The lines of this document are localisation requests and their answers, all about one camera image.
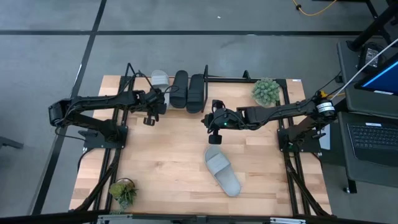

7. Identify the round green succulent plant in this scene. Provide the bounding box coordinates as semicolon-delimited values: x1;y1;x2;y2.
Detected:
251;77;280;107

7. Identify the black crossbar with silver brackets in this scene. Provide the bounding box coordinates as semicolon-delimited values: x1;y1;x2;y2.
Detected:
0;210;398;224

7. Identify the black device with label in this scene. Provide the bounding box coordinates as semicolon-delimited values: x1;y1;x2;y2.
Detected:
357;42;387;74

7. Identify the dark chair leg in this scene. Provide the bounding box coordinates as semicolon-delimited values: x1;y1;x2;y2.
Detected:
0;136;24;150

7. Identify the yellow floor cable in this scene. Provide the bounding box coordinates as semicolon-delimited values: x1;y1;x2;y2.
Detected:
292;0;338;17

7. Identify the thin white rod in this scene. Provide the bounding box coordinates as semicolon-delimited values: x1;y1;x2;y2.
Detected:
328;37;398;102

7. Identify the grey slide sandal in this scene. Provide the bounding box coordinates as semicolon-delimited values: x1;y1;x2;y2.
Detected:
203;145;243;198
150;69;171;110

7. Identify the small plant in dark pot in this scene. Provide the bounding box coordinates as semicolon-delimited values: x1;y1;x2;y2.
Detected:
108;177;138;213

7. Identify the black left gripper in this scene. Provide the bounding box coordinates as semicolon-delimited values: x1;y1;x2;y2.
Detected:
136;88;169;127

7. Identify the monitor with blue screen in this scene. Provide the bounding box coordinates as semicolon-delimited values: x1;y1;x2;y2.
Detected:
354;58;398;96

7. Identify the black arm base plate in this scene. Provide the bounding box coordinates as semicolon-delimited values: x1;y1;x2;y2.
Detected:
277;127;322;153
78;126;128;149

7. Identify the wooden shelf with black frame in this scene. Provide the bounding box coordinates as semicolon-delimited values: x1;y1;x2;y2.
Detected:
123;63;209;114

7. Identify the black stand leg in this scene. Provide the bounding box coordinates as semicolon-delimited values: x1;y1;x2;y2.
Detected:
346;0;398;52

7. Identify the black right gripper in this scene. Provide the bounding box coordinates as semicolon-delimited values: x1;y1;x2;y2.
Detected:
201;99;239;145

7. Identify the black slide sandal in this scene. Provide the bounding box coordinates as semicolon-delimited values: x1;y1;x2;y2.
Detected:
186;73;205;114
170;70;190;110

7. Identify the black laptop keyboard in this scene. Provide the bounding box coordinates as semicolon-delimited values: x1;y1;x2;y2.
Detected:
346;123;398;167

